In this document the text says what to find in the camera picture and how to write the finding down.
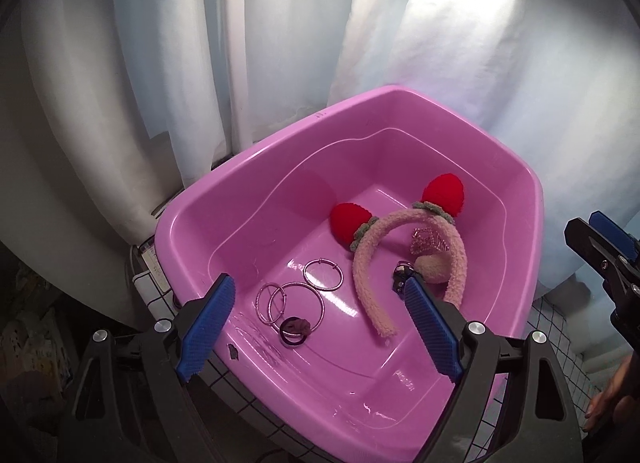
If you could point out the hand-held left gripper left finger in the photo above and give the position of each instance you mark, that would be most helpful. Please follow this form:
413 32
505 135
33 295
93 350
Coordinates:
205 328

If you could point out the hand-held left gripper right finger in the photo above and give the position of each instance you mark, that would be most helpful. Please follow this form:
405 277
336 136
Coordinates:
432 330

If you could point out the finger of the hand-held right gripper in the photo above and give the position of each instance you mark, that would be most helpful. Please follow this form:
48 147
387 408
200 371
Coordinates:
590 243
612 233

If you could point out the double thin hoop rings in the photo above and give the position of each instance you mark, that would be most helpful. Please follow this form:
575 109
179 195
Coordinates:
258 305

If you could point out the pink fuzzy strawberry headband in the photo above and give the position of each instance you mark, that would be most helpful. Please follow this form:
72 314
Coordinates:
365 288

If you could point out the triangular metal hair clip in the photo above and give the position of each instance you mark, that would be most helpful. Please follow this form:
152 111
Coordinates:
430 240

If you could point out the large silver bangle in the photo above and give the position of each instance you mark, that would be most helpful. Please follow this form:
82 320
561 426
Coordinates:
322 309

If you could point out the small silver bangle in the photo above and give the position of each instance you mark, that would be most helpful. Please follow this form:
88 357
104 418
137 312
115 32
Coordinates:
304 274

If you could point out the pink plastic tub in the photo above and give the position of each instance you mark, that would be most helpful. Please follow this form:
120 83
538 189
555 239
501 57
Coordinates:
300 203

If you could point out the person's right hand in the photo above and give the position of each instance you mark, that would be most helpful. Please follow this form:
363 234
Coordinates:
607 393

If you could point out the white checked bed sheet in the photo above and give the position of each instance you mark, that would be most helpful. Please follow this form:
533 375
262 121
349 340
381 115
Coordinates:
555 338

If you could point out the white curtain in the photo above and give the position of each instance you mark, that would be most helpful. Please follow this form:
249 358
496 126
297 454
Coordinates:
300 18

